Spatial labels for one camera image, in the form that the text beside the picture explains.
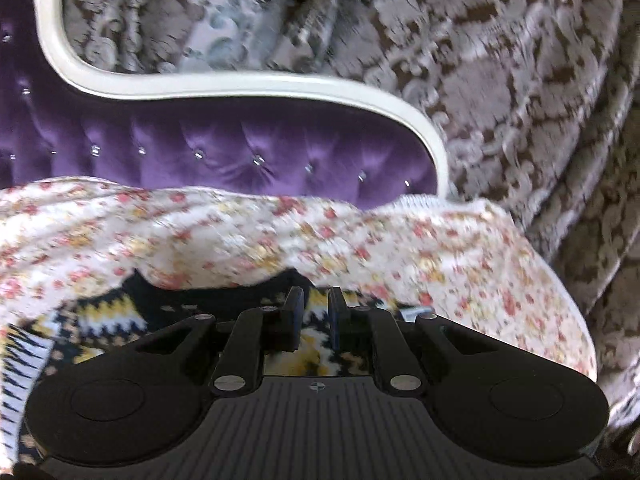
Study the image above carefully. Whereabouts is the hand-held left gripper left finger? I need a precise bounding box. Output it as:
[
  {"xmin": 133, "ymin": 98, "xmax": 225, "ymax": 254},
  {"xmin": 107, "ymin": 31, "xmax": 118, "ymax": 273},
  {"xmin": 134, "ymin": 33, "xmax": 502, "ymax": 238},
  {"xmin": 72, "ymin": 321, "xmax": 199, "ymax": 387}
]
[{"xmin": 131, "ymin": 286, "xmax": 306, "ymax": 397}]

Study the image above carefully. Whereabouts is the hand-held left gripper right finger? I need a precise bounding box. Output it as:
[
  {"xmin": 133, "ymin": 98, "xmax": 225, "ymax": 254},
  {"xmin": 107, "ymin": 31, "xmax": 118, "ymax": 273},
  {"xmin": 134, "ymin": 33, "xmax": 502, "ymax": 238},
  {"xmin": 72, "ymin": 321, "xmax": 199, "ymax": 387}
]
[{"xmin": 327, "ymin": 286, "xmax": 507, "ymax": 396}]

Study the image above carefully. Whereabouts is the yellow black patterned knit sweater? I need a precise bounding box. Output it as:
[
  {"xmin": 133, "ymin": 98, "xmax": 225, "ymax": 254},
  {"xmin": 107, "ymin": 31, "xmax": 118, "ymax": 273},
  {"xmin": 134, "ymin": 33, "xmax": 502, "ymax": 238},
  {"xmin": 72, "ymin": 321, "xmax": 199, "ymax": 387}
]
[{"xmin": 0, "ymin": 267, "xmax": 408, "ymax": 466}]

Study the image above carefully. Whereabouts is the floral satin bedspread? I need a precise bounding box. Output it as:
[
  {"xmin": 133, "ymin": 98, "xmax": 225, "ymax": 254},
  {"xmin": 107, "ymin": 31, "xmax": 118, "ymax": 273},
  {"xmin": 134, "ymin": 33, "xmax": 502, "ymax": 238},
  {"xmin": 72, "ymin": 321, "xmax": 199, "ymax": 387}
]
[{"xmin": 0, "ymin": 176, "xmax": 598, "ymax": 383}]

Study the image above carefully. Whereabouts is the white lace cloth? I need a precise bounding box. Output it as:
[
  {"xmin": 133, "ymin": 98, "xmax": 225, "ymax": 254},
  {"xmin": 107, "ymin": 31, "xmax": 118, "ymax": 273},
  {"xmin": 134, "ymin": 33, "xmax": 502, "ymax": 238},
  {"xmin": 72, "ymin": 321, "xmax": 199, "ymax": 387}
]
[{"xmin": 392, "ymin": 196, "xmax": 503, "ymax": 213}]

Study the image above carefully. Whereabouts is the brown damask curtain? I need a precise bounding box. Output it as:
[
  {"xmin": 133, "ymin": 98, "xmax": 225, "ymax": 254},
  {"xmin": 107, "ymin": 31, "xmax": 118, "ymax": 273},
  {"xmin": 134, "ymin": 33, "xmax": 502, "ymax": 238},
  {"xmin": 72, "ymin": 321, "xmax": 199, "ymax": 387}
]
[{"xmin": 55, "ymin": 0, "xmax": 640, "ymax": 431}]

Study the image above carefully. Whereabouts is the purple tufted headboard white frame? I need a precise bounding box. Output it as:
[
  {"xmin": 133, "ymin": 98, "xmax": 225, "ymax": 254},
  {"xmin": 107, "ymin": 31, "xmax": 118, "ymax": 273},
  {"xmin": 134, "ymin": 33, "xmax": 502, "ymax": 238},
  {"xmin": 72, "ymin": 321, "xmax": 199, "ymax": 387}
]
[{"xmin": 0, "ymin": 0, "xmax": 450, "ymax": 211}]

